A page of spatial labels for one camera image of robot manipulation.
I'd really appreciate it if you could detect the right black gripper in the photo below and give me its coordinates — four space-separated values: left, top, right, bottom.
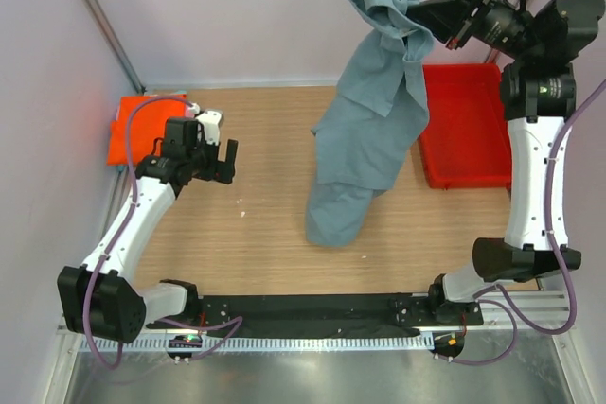
405 0 540 63

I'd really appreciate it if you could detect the grey-blue t shirt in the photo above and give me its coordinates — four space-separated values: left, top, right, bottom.
305 0 435 247

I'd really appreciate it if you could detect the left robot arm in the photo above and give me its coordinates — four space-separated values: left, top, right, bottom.
57 110 238 343

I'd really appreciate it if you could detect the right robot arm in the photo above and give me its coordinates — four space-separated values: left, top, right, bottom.
407 0 605 325

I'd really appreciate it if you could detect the folded pink t shirt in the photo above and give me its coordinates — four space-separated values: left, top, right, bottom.
185 103 200 118

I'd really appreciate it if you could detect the folded orange t shirt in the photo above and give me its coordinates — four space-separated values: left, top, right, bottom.
106 96 188 166

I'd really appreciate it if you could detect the red plastic bin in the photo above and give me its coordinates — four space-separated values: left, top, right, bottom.
419 63 511 190

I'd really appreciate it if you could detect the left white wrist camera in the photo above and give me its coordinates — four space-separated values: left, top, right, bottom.
193 106 224 146

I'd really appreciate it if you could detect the left aluminium corner post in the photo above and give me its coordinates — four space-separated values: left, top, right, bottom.
82 0 146 95

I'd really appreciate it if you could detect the slotted cable duct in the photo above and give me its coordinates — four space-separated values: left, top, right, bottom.
79 332 435 353

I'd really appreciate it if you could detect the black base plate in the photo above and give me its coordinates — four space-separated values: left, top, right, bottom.
169 293 484 340

